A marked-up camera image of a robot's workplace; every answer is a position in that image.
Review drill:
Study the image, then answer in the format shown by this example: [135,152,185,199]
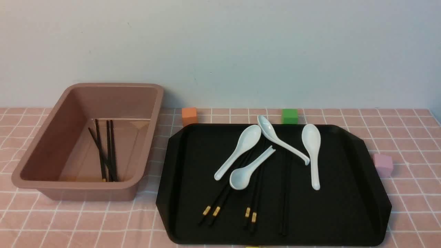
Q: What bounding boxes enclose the black chopstick gold band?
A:
[243,163,265,229]
[207,152,257,227]
[249,165,266,235]
[198,150,254,226]

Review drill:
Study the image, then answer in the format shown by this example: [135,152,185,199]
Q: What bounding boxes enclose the orange cube block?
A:
[181,107,198,127]

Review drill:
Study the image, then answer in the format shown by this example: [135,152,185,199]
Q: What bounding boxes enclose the white ceramic soup spoon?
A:
[229,145,276,190]
[257,115,310,165]
[214,124,261,181]
[302,124,321,190]

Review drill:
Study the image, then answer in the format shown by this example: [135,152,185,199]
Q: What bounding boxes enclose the black plastic serving tray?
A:
[156,124,392,246]

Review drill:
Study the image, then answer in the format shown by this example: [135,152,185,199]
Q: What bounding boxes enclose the green cube block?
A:
[281,108,299,125]

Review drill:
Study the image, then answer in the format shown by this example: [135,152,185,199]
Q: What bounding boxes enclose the black chopstick in bin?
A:
[87,127,117,182]
[94,119,107,182]
[109,120,119,182]
[106,120,114,182]

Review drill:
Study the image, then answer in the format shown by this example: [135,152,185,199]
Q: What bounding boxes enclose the pink plastic rectangular bin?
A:
[11,83,164,201]

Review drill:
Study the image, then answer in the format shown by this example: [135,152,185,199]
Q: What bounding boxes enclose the pink cube block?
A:
[373,154,394,178]

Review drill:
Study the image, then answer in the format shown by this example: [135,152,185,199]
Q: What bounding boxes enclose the pink checkered tablecloth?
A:
[0,107,441,248]

